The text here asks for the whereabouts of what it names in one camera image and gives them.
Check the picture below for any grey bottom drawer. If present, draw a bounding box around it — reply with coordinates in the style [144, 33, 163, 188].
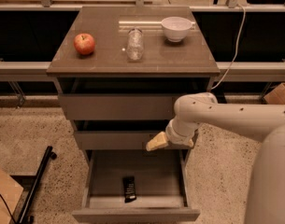
[72, 149, 200, 223]

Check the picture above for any red apple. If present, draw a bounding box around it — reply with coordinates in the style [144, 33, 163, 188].
[74, 34, 95, 55]

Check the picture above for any black metal pole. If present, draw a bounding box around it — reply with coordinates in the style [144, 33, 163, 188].
[17, 146, 57, 224]

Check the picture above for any grey top drawer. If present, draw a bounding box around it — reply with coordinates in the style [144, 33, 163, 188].
[57, 77, 208, 120]

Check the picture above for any cardboard box right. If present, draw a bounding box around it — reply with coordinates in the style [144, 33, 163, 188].
[264, 83, 285, 105]

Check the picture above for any grey drawer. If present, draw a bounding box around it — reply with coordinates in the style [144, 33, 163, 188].
[57, 77, 208, 120]
[74, 119, 168, 150]
[72, 149, 200, 223]

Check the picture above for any cardboard box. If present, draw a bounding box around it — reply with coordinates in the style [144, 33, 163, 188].
[0, 167, 23, 224]
[264, 83, 285, 105]

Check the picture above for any white bowl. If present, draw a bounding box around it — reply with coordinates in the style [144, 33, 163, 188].
[161, 17, 192, 42]

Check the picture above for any thin black cable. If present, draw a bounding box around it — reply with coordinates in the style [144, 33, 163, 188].
[0, 184, 17, 224]

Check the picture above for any clear plastic bottle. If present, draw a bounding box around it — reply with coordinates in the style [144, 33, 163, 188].
[126, 28, 144, 61]

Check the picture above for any grey drawer cabinet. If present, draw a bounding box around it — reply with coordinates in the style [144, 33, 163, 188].
[47, 7, 220, 158]

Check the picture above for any cardboard box left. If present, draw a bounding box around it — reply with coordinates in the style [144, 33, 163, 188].
[0, 167, 23, 224]

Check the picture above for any white cable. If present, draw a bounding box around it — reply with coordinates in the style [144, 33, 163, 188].
[210, 4, 247, 91]

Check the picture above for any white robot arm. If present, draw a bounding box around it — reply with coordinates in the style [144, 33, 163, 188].
[146, 92, 285, 224]

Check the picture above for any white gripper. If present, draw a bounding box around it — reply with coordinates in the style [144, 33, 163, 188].
[146, 119, 195, 151]

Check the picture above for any grey middle drawer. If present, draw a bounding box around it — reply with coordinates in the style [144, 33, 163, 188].
[74, 119, 168, 150]

